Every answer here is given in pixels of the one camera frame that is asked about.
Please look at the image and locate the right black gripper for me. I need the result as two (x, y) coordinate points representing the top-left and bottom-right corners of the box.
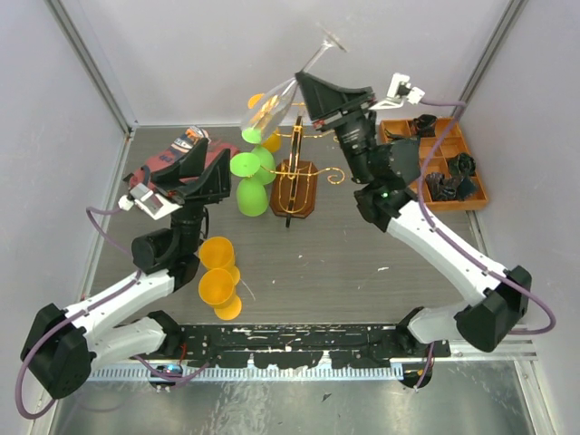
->
(296, 72), (377, 185)

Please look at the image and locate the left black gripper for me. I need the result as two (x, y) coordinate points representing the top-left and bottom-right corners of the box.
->
(151, 138), (232, 256)

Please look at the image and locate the green goblet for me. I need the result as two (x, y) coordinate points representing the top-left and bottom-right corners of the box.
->
(241, 128), (276, 185)
(230, 152), (268, 218)

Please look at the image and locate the clear wine glass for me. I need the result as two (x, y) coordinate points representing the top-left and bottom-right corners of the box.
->
(240, 28), (347, 144)

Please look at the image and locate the green goblet front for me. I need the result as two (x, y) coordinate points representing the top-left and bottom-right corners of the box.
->
(241, 128), (276, 185)

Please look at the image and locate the orange goblet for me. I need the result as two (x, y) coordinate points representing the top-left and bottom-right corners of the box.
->
(247, 93), (282, 153)
(198, 237), (241, 285)
(198, 268), (243, 321)

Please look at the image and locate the gold wine glass rack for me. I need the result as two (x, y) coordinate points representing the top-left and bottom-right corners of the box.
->
(263, 103), (345, 229)

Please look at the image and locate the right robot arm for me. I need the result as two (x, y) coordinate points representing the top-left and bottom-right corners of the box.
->
(295, 72), (531, 357)

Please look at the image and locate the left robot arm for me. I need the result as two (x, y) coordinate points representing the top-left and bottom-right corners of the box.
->
(21, 138), (232, 400)

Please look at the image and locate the red cloth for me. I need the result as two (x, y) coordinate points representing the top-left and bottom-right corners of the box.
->
(123, 125), (240, 189)

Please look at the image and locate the wooden compartment tray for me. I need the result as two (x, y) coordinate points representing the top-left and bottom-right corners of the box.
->
(380, 114), (488, 211)

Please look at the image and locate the black rolled item in tray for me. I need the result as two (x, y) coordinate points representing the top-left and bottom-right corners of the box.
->
(447, 152), (477, 177)

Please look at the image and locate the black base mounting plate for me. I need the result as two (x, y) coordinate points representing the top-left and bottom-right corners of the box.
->
(142, 324), (428, 370)

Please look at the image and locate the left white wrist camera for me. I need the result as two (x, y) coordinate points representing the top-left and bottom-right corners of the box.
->
(118, 183), (181, 220)

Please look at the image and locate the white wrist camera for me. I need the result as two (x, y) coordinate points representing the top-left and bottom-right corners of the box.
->
(370, 72), (425, 111)
(118, 183), (181, 220)

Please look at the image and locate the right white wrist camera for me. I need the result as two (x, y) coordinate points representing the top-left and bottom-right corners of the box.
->
(370, 72), (425, 111)

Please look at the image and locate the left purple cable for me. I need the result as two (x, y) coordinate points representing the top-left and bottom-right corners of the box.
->
(15, 206), (141, 419)

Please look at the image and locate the purple cable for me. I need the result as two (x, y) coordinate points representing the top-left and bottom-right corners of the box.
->
(416, 97), (557, 335)
(15, 206), (141, 419)

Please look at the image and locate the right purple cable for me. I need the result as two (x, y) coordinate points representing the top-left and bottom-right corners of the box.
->
(416, 97), (557, 335)

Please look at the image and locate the grey cable duct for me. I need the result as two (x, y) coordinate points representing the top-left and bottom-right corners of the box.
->
(89, 362), (404, 382)

